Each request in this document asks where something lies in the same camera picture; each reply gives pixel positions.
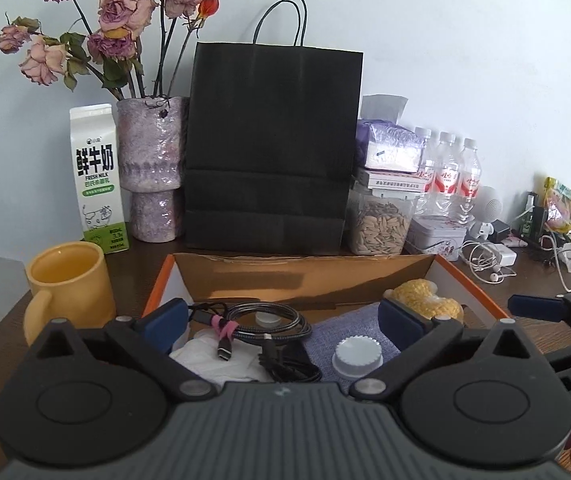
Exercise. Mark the white earphones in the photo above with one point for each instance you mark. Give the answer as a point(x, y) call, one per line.
point(493, 276)

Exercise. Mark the white milk carton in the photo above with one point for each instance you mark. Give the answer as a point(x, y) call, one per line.
point(98, 185)

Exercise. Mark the clear jar of seeds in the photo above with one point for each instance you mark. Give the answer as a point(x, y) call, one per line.
point(378, 225)

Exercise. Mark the black power adapter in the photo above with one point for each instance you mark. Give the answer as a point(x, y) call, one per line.
point(503, 230)

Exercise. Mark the small dark spray bottle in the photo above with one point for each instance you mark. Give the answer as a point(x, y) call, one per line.
point(532, 220)

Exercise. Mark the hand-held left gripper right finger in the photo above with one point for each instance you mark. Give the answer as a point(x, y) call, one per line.
point(400, 322)

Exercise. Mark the white tissue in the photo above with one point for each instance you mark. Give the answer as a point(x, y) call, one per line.
point(200, 360)

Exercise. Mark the large white ribbed cap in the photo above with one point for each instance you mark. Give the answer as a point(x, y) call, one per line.
point(358, 355)

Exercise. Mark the black paper bag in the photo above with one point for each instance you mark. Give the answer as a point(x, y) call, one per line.
point(270, 150)

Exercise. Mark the plush sheep toy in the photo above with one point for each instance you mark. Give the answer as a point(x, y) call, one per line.
point(415, 292)

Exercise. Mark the flat white box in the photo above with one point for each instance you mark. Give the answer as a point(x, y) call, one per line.
point(390, 180)

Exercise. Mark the red cardboard box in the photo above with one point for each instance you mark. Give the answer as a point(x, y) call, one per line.
point(290, 280)

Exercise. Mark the white floral tin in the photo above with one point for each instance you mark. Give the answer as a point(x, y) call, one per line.
point(435, 237)

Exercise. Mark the dried rose bouquet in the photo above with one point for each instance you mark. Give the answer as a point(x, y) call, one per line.
point(120, 10)

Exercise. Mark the purple textured vase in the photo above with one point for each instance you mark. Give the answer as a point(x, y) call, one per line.
point(150, 160)

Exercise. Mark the purple tissue pack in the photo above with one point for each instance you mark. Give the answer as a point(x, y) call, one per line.
point(390, 145)

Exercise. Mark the yellow mug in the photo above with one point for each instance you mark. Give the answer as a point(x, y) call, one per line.
point(80, 295)

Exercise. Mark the yellow snack packet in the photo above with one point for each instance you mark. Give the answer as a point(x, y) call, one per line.
point(560, 205)

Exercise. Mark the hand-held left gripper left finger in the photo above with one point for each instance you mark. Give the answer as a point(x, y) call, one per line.
point(168, 322)

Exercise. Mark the purple cloth pouch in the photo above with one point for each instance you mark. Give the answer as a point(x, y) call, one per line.
point(335, 332)

